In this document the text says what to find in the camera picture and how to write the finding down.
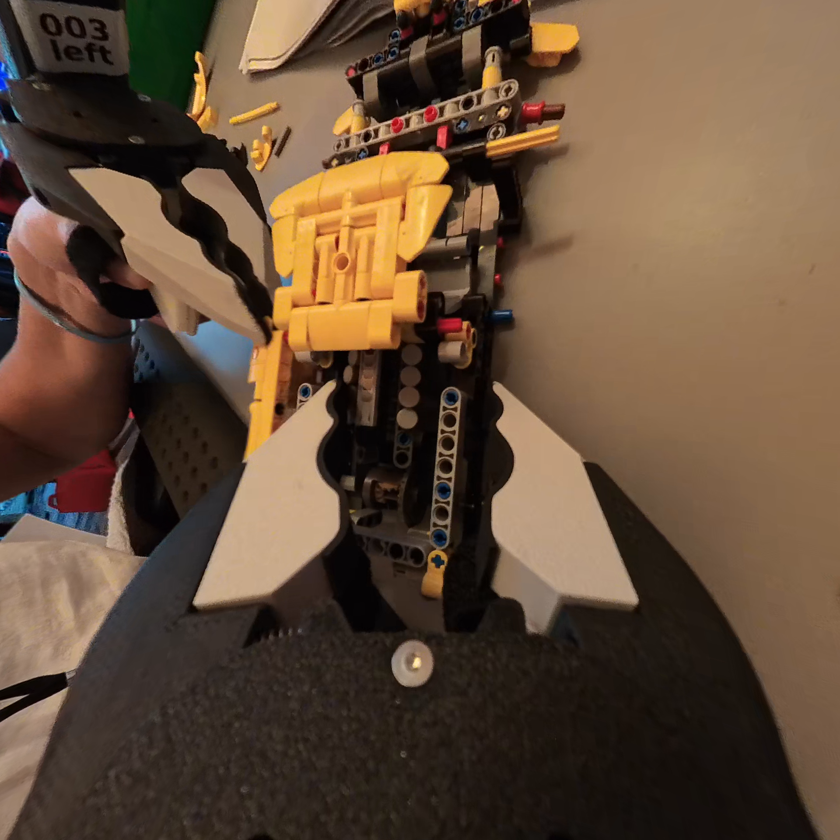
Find yellow black brick pieces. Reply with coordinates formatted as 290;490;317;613
190;52;293;173

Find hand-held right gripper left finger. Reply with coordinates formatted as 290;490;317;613
192;381;352;614

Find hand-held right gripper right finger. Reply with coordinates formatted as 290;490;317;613
486;381;640;636

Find black lanyard strap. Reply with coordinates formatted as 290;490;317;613
0;675;70;721

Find person's left forearm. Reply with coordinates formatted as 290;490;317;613
0;289;135;503

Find grey wristband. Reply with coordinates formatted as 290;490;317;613
13;269;135;345

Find green storage bin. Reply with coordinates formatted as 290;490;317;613
125;0;217;116

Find open instruction booklet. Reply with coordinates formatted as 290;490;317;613
239;0;401;74

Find yellow curved brick fender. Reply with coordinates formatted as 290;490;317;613
244;328;296;460

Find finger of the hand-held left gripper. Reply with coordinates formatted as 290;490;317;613
69;167;275;347
161;164;275;322

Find yellow black brick car model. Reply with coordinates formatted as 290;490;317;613
269;0;581;599

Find person's left hand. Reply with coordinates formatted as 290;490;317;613
10;197;165;342

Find red bag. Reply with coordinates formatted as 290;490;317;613
49;453;119;513

